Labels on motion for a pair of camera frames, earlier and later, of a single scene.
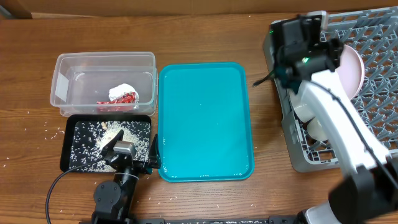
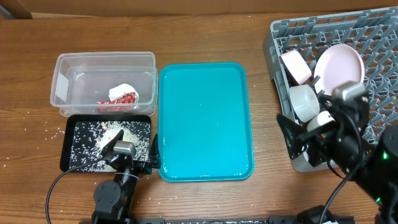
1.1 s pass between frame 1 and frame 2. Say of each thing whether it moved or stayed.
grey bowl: stayed
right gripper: moved
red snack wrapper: stayed
